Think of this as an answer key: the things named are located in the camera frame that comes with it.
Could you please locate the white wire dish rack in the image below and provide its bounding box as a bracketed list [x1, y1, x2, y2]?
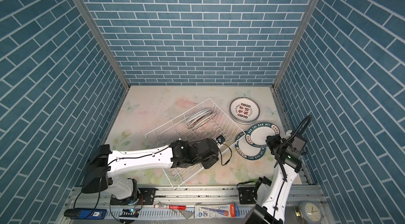
[144, 98, 245, 189]

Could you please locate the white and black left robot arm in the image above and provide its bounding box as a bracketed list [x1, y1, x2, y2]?
[81, 138, 220, 201]

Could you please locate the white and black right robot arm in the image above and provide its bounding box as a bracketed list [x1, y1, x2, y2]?
[243, 130, 306, 224]

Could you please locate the blue white red box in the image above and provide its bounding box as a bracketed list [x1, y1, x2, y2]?
[194, 204, 240, 219]

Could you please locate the red marker pen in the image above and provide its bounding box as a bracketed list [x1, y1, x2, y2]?
[154, 205, 187, 210]

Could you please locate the white analog clock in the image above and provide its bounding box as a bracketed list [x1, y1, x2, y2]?
[294, 201, 323, 224]

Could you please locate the small circuit board left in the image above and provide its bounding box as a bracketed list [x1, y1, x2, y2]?
[120, 208, 139, 218]

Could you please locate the blue black handheld device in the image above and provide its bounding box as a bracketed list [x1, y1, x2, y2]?
[63, 208, 107, 220]

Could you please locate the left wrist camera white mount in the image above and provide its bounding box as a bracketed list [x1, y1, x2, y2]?
[216, 135, 226, 145]

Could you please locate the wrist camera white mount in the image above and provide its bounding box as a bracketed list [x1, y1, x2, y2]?
[286, 115, 312, 159]
[216, 135, 226, 145]

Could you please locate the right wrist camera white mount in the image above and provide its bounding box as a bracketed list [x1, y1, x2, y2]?
[286, 115, 312, 159]

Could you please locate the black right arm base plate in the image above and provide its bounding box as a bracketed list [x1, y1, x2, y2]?
[237, 187, 257, 205]

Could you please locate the aluminium rail frame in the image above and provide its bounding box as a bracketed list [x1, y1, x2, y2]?
[63, 184, 334, 224]

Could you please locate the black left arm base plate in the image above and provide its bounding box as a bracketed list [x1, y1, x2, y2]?
[110, 188, 157, 206]

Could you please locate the white slotted cable duct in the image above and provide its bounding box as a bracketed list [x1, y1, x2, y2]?
[118, 206, 258, 220]

